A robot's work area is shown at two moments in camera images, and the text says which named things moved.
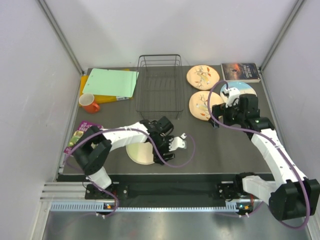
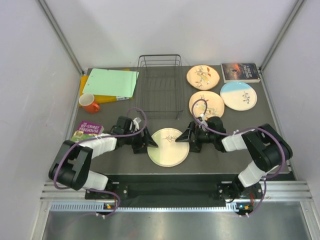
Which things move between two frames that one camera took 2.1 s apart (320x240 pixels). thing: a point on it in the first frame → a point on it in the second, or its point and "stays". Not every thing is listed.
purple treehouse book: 82,127 stays
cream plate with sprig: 141,153 → 169,153
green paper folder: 116,83 stays
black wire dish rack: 159,88 stays
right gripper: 221,110 → 195,145
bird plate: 198,103 stays
